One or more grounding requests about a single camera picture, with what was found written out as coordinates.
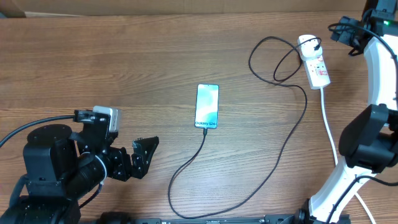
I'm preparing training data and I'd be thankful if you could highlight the black USB charging cable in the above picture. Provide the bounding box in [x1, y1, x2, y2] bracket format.
[167, 35, 322, 220]

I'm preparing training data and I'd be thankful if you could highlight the Samsung Galaxy smartphone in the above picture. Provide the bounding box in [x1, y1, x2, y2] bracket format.
[195, 84, 219, 129]

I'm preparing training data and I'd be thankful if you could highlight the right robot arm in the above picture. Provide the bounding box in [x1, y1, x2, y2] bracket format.
[290, 0, 397, 223]

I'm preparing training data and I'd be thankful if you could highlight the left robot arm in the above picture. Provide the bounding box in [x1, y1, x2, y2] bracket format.
[1, 124, 159, 223]

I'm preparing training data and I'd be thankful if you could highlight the white USB charger plug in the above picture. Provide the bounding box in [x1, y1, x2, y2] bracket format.
[297, 34, 323, 61]

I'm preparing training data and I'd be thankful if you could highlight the white power strip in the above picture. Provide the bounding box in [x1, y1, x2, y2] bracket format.
[303, 54, 330, 90]

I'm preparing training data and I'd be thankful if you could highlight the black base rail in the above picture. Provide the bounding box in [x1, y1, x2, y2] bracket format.
[93, 212, 351, 224]

